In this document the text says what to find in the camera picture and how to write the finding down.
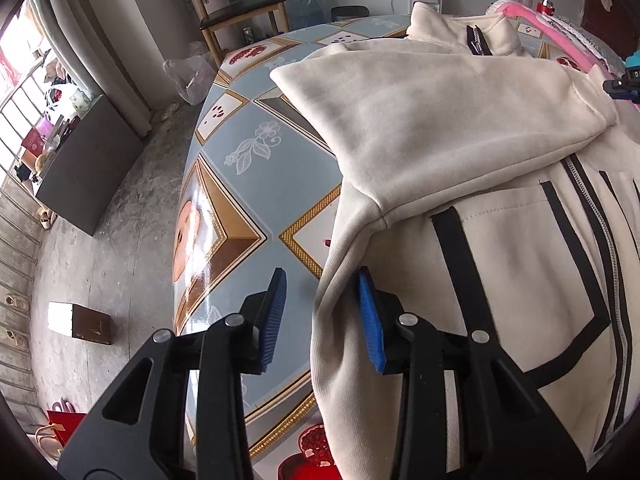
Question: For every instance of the fruit print tablecloth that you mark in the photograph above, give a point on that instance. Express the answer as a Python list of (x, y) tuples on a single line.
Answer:
[(240, 110)]

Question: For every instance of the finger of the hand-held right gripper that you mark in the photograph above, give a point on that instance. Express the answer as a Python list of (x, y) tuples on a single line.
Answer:
[(622, 87)]

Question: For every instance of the clear plastic bag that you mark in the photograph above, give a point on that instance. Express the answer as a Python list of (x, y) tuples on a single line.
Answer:
[(192, 77)]

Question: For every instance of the brown cardboard box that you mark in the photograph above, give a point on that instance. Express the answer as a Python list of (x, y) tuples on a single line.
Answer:
[(90, 327)]

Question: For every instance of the wooden chair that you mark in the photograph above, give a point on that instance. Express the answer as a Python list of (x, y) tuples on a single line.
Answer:
[(240, 12)]

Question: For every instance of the metal window railing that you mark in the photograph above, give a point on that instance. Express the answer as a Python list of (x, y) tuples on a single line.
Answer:
[(17, 240)]

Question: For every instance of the red gift box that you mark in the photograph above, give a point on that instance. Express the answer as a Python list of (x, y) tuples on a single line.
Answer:
[(35, 144)]

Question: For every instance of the clear empty water jug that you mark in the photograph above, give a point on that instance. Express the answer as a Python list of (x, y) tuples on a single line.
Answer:
[(307, 7)]

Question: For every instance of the red paper bag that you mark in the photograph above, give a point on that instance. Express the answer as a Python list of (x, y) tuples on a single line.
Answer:
[(67, 422)]

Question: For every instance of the dark grey cabinet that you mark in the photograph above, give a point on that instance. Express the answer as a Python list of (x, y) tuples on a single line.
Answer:
[(90, 160)]

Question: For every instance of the grey curtain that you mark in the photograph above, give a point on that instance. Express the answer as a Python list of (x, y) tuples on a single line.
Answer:
[(100, 35)]

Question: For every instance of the cream zip jacket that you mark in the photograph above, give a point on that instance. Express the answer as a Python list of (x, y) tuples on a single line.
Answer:
[(450, 135)]

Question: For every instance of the small glass jar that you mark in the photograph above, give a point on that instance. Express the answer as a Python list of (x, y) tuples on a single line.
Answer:
[(249, 35)]

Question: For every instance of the beige shoe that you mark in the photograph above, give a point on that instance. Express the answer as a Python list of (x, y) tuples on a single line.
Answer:
[(47, 220)]

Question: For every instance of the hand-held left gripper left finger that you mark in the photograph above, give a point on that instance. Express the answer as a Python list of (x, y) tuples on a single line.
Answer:
[(274, 310)]

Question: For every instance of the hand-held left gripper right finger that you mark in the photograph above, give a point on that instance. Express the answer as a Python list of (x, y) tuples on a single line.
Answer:
[(370, 320)]

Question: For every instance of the black bin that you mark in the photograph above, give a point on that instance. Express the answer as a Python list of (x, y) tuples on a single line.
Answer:
[(347, 12)]

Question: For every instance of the white water dispenser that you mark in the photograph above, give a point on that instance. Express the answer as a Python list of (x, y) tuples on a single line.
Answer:
[(425, 0)]

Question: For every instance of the pink floral blanket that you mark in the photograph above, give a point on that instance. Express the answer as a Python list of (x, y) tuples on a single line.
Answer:
[(560, 35)]

